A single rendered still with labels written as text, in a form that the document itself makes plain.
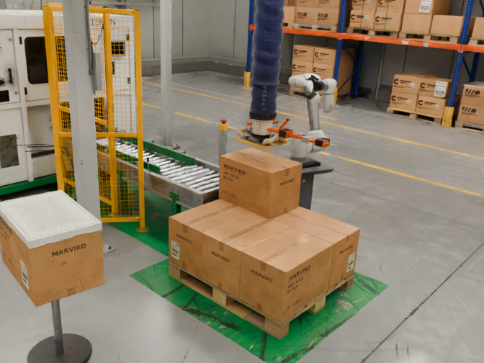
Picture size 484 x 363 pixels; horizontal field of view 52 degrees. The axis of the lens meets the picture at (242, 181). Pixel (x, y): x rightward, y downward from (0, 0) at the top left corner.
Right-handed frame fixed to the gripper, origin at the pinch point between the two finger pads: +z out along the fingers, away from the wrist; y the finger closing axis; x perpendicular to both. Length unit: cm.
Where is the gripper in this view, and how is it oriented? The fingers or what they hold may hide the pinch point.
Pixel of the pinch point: (306, 88)
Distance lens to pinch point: 416.9
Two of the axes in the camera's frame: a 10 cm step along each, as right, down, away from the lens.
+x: -7.4, -2.7, 6.2
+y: -0.5, 9.4, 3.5
